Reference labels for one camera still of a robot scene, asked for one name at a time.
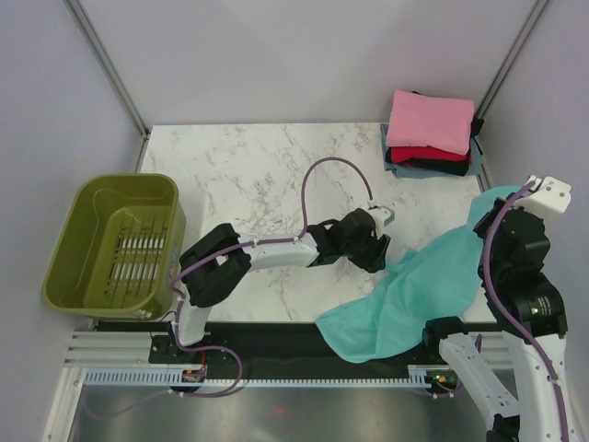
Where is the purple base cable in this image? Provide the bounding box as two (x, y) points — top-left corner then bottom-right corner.
(85, 344), (246, 420)

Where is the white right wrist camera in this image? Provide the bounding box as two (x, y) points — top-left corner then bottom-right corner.
(520, 175), (572, 220)

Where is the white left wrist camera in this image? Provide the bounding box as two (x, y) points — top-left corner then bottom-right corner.
(368, 206), (395, 227)

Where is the olive green plastic tub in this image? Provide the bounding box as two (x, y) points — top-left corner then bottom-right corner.
(42, 173), (186, 321)

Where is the white slotted cable duct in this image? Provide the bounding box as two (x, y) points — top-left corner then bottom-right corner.
(83, 366), (449, 389)

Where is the teal t-shirt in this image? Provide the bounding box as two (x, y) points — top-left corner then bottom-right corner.
(316, 186), (518, 364)

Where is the folded red t-shirt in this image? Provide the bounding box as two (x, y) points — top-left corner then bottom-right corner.
(385, 146), (470, 164)

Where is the folded pink t-shirt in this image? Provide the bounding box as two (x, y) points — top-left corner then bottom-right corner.
(386, 89), (475, 156)

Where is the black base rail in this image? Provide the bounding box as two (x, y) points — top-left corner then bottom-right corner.
(95, 321), (447, 378)

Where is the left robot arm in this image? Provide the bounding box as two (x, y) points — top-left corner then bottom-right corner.
(169, 206), (395, 362)

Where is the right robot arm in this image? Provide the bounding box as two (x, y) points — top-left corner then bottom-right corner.
(421, 190), (580, 441)

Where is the left aluminium frame post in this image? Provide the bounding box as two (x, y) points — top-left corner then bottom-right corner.
(63, 0), (151, 139)

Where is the folded grey-blue t-shirt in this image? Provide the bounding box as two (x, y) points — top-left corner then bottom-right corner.
(379, 123), (483, 179)

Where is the right aluminium frame post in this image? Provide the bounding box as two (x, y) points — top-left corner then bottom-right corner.
(475, 0), (552, 119)

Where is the aluminium frame post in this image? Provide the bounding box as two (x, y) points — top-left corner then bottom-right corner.
(475, 0), (552, 119)
(63, 0), (151, 139)

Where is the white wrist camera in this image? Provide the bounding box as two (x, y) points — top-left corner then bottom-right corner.
(368, 206), (395, 227)
(520, 175), (572, 220)

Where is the folded black t-shirt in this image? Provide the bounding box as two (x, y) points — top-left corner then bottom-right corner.
(395, 112), (484, 176)

